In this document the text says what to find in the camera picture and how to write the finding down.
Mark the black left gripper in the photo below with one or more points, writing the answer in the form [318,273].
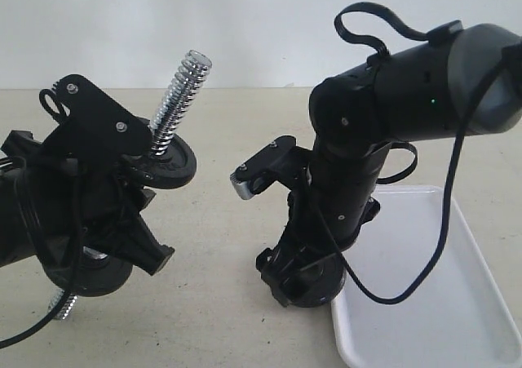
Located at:
[79,205]

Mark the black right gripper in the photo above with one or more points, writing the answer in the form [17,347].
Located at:
[325,218]

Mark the black weight plate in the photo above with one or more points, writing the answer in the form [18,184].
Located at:
[314,286]

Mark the chrome dumbbell bar with plates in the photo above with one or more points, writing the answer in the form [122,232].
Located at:
[169,163]

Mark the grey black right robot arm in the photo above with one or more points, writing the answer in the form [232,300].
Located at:
[458,83]

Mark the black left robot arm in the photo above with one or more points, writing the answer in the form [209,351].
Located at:
[20,199]

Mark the white rectangular plastic tray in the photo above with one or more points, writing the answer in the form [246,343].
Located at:
[456,318]

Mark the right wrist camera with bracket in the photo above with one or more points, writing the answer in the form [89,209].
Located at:
[282,161]

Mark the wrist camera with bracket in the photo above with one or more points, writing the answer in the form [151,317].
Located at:
[98,130]
[282,161]

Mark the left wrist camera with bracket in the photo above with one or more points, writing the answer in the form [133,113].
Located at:
[98,130]

